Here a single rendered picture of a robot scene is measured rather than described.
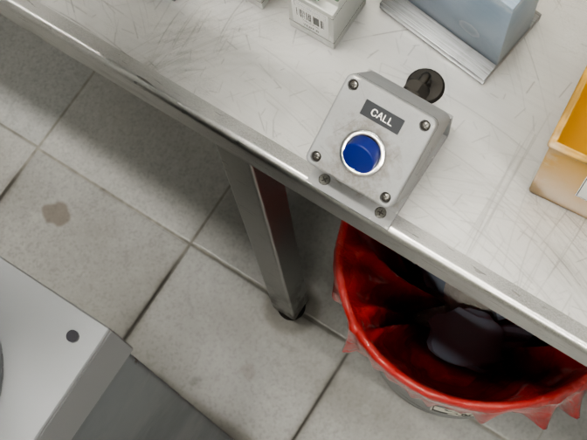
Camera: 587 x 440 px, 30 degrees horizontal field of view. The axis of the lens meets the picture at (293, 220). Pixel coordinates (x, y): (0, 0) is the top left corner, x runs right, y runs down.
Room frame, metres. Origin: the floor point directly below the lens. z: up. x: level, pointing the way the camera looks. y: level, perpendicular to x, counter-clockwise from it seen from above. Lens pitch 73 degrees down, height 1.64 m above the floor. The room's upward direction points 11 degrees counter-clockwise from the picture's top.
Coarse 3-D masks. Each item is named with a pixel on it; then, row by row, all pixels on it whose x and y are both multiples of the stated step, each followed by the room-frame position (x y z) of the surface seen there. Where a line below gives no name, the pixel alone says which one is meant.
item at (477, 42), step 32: (384, 0) 0.38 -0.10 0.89; (416, 0) 0.37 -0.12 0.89; (448, 0) 0.35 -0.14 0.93; (480, 0) 0.33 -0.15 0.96; (512, 0) 0.32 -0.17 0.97; (416, 32) 0.35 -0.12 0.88; (448, 32) 0.35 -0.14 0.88; (480, 32) 0.33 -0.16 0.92; (512, 32) 0.32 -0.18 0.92; (480, 64) 0.32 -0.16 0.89
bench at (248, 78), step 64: (0, 0) 0.45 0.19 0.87; (64, 0) 0.44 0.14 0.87; (128, 0) 0.43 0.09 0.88; (192, 0) 0.42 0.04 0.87; (576, 0) 0.36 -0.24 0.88; (128, 64) 0.38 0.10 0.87; (192, 64) 0.37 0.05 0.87; (256, 64) 0.36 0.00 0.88; (320, 64) 0.35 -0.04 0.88; (384, 64) 0.34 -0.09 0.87; (448, 64) 0.33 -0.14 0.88; (512, 64) 0.32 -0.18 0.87; (576, 64) 0.31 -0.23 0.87; (192, 128) 0.33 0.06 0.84; (256, 128) 0.30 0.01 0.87; (512, 128) 0.27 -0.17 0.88; (256, 192) 0.33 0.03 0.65; (320, 192) 0.25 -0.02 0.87; (448, 192) 0.23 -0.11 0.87; (512, 192) 0.22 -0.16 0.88; (256, 256) 0.35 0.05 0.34; (448, 256) 0.18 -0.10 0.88; (512, 256) 0.17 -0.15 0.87; (576, 256) 0.16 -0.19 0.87; (512, 320) 0.13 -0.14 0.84; (576, 320) 0.12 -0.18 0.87
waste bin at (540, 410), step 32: (352, 256) 0.31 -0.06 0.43; (384, 256) 0.34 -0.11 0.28; (352, 288) 0.27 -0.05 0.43; (384, 288) 0.28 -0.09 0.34; (416, 288) 0.29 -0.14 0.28; (352, 320) 0.23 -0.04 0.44; (384, 320) 0.24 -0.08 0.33; (384, 352) 0.20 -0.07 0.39; (416, 352) 0.23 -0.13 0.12; (512, 352) 0.20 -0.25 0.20; (544, 352) 0.17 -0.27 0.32; (416, 384) 0.15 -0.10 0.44; (448, 384) 0.18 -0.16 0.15; (480, 384) 0.16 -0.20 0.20; (512, 384) 0.14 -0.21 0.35; (544, 384) 0.13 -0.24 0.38; (576, 384) 0.12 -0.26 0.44; (448, 416) 0.14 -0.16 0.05; (480, 416) 0.11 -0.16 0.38; (544, 416) 0.09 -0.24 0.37; (576, 416) 0.09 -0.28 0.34
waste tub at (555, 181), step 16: (576, 96) 0.24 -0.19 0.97; (576, 112) 0.27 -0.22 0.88; (560, 128) 0.22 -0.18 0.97; (576, 128) 0.25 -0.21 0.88; (560, 144) 0.21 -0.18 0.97; (576, 144) 0.24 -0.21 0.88; (544, 160) 0.22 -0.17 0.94; (560, 160) 0.21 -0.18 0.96; (576, 160) 0.20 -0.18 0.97; (544, 176) 0.21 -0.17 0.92; (560, 176) 0.21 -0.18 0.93; (576, 176) 0.20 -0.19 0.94; (544, 192) 0.21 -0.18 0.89; (560, 192) 0.20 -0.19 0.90; (576, 192) 0.20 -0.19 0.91; (576, 208) 0.19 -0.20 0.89
